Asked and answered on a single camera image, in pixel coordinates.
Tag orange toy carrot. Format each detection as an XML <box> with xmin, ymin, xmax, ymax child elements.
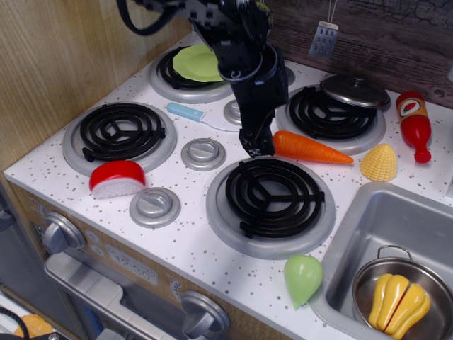
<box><xmin>273</xmin><ymin>130</ymin><xmax>354</xmax><ymax>164</ymax></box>

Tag silver oven dial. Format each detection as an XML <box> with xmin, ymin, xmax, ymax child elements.
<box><xmin>180</xmin><ymin>290</ymin><xmax>231</xmax><ymax>339</ymax></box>
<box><xmin>42</xmin><ymin>212</ymin><xmax>86</xmax><ymax>255</ymax></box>

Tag red toy ketchup bottle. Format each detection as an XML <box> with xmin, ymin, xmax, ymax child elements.
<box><xmin>396</xmin><ymin>91</ymin><xmax>432</xmax><ymax>164</ymax></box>

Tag silver stove knob front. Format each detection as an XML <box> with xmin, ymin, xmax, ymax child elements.
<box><xmin>129</xmin><ymin>188</ymin><xmax>181</xmax><ymax>229</ymax></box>

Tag black burner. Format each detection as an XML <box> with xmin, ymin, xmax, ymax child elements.
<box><xmin>206</xmin><ymin>157</ymin><xmax>336</xmax><ymax>260</ymax></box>
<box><xmin>275</xmin><ymin>85</ymin><xmax>386</xmax><ymax>156</ymax></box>
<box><xmin>149</xmin><ymin>46</ymin><xmax>232</xmax><ymax>104</ymax></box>
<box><xmin>62</xmin><ymin>102</ymin><xmax>177</xmax><ymax>176</ymax></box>

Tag silver sink basin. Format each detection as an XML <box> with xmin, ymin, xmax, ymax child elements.
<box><xmin>311</xmin><ymin>183</ymin><xmax>452</xmax><ymax>339</ymax></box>

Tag silver stove knob back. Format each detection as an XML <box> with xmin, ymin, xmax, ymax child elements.
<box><xmin>285</xmin><ymin>67</ymin><xmax>295</xmax><ymax>86</ymax></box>

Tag steel pot lid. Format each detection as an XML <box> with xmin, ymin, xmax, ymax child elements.
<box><xmin>320</xmin><ymin>75</ymin><xmax>390</xmax><ymax>108</ymax></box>

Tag back right black burner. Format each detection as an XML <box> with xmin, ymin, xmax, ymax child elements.
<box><xmin>275</xmin><ymin>85</ymin><xmax>386</xmax><ymax>156</ymax></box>

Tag blue handled toy knife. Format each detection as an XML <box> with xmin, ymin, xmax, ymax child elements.
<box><xmin>166</xmin><ymin>102</ymin><xmax>240</xmax><ymax>132</ymax></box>

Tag yellow object bottom left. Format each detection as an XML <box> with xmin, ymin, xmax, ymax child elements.
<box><xmin>21</xmin><ymin>314</ymin><xmax>54</xmax><ymax>339</ymax></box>

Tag silver stove knob centre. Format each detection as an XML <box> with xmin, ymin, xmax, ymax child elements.
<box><xmin>180</xmin><ymin>138</ymin><xmax>227</xmax><ymax>171</ymax></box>

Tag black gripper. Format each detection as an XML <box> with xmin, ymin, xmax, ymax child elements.
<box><xmin>226</xmin><ymin>44</ymin><xmax>288</xmax><ymax>158</ymax></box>

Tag steel pot in sink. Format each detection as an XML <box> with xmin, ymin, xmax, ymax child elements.
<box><xmin>352</xmin><ymin>245</ymin><xmax>452</xmax><ymax>339</ymax></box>

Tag front left black burner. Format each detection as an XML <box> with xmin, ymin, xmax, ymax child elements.
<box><xmin>62</xmin><ymin>102</ymin><xmax>177</xmax><ymax>176</ymax></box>

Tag left silver oven dial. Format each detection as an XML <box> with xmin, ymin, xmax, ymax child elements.
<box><xmin>42</xmin><ymin>212</ymin><xmax>86</xmax><ymax>255</ymax></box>

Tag yellow toy corn piece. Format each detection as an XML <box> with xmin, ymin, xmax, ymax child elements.
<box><xmin>360</xmin><ymin>144</ymin><xmax>397</xmax><ymax>182</ymax></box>

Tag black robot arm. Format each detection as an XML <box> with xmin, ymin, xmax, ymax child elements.
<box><xmin>117</xmin><ymin>1</ymin><xmax>289</xmax><ymax>157</ymax></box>

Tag hanging silver spatula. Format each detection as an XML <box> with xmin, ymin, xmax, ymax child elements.
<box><xmin>309</xmin><ymin>1</ymin><xmax>339</xmax><ymax>58</ymax></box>

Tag silver stove knob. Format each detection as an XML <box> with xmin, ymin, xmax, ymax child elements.
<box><xmin>129</xmin><ymin>188</ymin><xmax>181</xmax><ymax>229</ymax></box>
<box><xmin>180</xmin><ymin>138</ymin><xmax>227</xmax><ymax>171</ymax></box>
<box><xmin>285</xmin><ymin>67</ymin><xmax>295</xmax><ymax>86</ymax></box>
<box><xmin>224</xmin><ymin>100</ymin><xmax>241</xmax><ymax>125</ymax></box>

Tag silver stove knob upper middle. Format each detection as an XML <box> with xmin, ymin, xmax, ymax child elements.
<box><xmin>224</xmin><ymin>100</ymin><xmax>241</xmax><ymax>125</ymax></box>

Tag back left black burner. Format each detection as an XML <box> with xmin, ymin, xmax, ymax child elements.
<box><xmin>149</xmin><ymin>46</ymin><xmax>232</xmax><ymax>104</ymax></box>

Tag green toy plate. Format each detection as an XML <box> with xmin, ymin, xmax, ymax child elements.
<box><xmin>173</xmin><ymin>44</ymin><xmax>223</xmax><ymax>83</ymax></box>

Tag silver oven door handle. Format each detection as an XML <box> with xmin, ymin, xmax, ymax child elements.
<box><xmin>44</xmin><ymin>253</ymin><xmax>173</xmax><ymax>339</ymax></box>

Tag oven clock display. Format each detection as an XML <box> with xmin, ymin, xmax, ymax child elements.
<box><xmin>105</xmin><ymin>244</ymin><xmax>159</xmax><ymax>285</ymax></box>

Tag right silver oven dial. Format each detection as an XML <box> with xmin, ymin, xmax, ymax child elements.
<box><xmin>180</xmin><ymin>290</ymin><xmax>231</xmax><ymax>339</ymax></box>

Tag green toy pear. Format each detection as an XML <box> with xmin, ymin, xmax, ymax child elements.
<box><xmin>284</xmin><ymin>254</ymin><xmax>323</xmax><ymax>309</ymax></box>

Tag front right black burner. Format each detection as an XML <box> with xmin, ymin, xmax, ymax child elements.
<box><xmin>206</xmin><ymin>157</ymin><xmax>336</xmax><ymax>260</ymax></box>

